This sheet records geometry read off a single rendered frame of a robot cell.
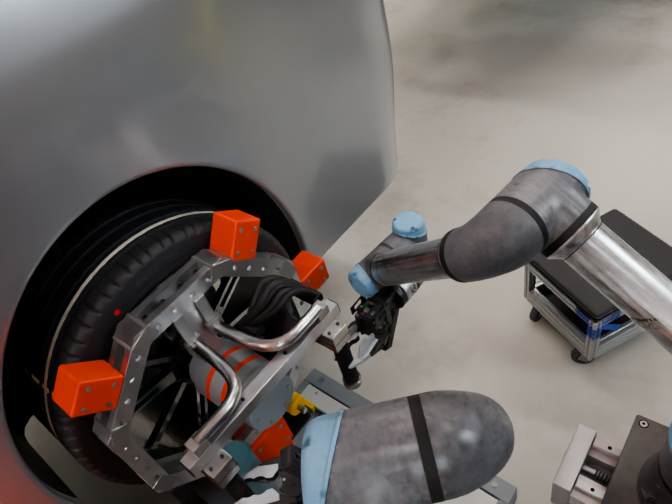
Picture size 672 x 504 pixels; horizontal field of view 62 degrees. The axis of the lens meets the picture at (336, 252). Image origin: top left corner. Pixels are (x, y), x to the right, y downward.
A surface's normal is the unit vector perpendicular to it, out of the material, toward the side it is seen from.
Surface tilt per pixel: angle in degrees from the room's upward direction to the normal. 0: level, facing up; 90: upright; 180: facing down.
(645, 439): 0
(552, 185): 24
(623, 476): 0
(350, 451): 14
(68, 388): 45
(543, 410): 0
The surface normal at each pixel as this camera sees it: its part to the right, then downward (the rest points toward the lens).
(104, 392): 0.76, 0.32
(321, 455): -0.22, -0.50
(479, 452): 0.48, -0.12
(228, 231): -0.62, 0.13
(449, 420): 0.04, -0.69
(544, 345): -0.22, -0.69
